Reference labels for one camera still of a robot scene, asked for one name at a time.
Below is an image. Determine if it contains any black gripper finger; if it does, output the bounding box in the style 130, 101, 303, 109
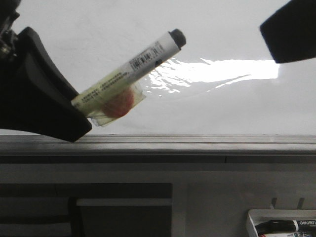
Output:
0, 26, 93, 143
260, 0, 316, 63

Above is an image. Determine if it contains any white marker with black tip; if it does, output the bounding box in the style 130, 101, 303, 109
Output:
71, 29, 186, 126

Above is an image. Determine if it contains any whiteboard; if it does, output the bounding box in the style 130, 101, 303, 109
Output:
13, 0, 316, 135

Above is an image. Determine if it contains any dark cabinet panel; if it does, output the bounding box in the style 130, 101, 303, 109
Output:
0, 183, 172, 237

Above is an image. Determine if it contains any white marker tray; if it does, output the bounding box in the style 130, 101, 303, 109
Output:
246, 209, 316, 237

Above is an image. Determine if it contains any black Deli marker in tray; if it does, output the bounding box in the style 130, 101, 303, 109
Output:
255, 220, 316, 235

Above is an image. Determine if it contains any blue label marker in tray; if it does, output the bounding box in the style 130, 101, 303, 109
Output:
259, 231, 316, 237

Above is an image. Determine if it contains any aluminium whiteboard frame rail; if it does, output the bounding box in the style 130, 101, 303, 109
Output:
0, 135, 316, 164

